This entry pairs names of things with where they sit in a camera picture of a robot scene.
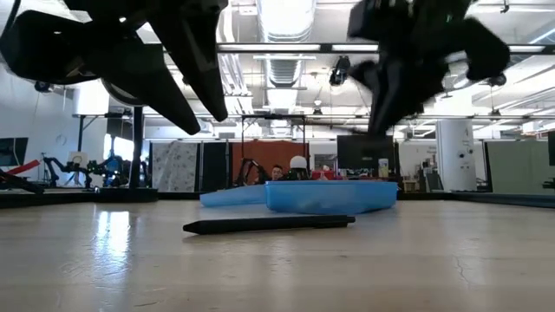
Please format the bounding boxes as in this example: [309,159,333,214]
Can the black overhead camera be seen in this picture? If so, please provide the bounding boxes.
[328,55,352,88]

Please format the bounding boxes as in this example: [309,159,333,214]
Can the thin black frame stand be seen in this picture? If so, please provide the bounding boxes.
[240,114,307,183]

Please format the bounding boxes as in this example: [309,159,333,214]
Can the grey patterned partition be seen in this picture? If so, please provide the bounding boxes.
[152,141,199,193]

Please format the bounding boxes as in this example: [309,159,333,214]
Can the red bar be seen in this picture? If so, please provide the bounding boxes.
[0,159,41,178]

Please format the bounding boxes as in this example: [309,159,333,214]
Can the black upright post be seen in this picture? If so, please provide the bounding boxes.
[128,106,145,191]

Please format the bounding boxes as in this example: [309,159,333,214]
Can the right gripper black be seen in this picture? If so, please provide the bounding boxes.
[346,0,511,135]

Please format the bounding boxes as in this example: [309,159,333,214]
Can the black partition panel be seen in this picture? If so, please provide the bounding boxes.
[200,141,230,192]

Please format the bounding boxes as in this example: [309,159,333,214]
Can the black monitor screen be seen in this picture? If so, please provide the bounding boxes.
[336,134,396,179]

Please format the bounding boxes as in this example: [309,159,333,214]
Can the grey-green partition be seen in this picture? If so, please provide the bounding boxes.
[484,140,550,195]

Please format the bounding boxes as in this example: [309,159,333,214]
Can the orange partition wall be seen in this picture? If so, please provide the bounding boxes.
[231,140,310,187]

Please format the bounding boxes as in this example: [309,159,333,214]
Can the blue plastic supply box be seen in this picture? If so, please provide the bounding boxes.
[199,179,399,217]

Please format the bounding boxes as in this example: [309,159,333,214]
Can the white round column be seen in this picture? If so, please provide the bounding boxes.
[434,118,478,192]

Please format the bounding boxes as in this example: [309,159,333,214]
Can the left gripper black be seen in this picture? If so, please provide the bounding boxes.
[0,0,229,135]

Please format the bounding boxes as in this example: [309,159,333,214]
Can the black pen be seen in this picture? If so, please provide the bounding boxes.
[182,214,356,236]

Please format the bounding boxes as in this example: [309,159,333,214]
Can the silver ventilation duct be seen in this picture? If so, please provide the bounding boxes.
[254,0,318,44]

